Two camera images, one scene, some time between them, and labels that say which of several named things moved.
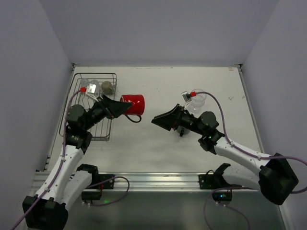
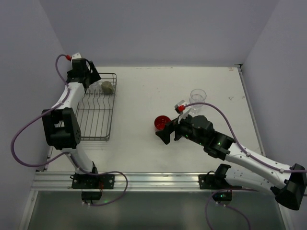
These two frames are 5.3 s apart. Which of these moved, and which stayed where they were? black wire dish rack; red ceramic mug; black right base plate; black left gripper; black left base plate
Moved: red ceramic mug; black left gripper
Stayed: black left base plate; black wire dish rack; black right base plate
